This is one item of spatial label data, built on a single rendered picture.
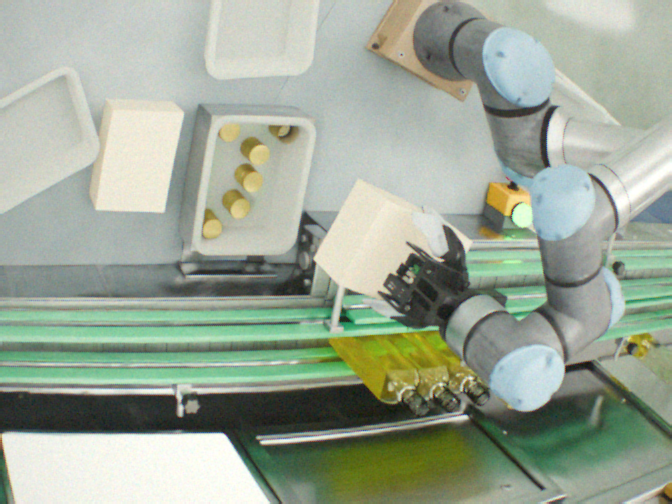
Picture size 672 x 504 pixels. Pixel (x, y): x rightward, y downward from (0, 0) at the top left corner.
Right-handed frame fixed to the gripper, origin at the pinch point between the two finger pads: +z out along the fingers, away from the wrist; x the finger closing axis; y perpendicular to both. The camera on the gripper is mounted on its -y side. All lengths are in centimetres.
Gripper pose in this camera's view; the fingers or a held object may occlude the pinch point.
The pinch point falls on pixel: (401, 255)
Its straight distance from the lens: 113.3
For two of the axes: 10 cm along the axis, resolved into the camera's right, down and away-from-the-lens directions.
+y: -7.7, -3.1, -5.6
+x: -4.8, 8.6, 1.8
